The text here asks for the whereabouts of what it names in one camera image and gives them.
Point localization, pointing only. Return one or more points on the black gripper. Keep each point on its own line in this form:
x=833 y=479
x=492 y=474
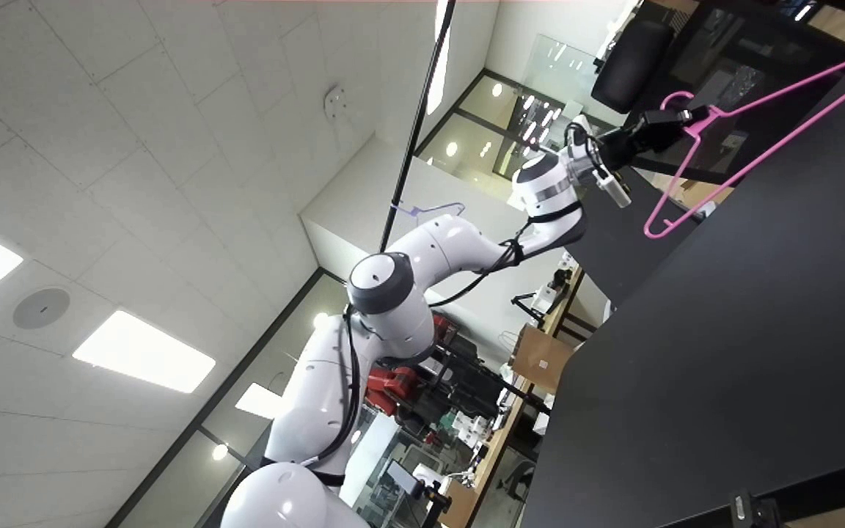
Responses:
x=653 y=134

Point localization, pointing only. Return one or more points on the pink clothes hanger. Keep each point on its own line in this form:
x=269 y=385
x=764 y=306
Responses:
x=732 y=141

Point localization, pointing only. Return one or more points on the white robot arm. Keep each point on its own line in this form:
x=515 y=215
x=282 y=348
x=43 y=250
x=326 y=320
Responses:
x=387 y=320

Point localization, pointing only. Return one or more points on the purple clothes hanger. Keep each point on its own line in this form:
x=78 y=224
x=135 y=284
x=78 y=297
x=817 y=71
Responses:
x=409 y=210

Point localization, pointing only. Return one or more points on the black office chair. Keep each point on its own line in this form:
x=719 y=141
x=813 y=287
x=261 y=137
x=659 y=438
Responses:
x=631 y=62

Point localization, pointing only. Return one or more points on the black monitor screen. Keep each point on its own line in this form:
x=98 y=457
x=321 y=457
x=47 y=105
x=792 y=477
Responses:
x=729 y=51

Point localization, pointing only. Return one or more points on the wooden desk in background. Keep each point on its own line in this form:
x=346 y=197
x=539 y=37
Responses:
x=539 y=366

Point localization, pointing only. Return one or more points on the black vertical rack pole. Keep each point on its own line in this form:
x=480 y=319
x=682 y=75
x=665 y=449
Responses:
x=445 y=27

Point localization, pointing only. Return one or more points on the red robot in background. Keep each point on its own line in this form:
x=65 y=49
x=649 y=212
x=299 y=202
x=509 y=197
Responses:
x=401 y=383

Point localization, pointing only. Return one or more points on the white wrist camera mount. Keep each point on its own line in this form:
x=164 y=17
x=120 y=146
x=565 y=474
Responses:
x=606 y=181

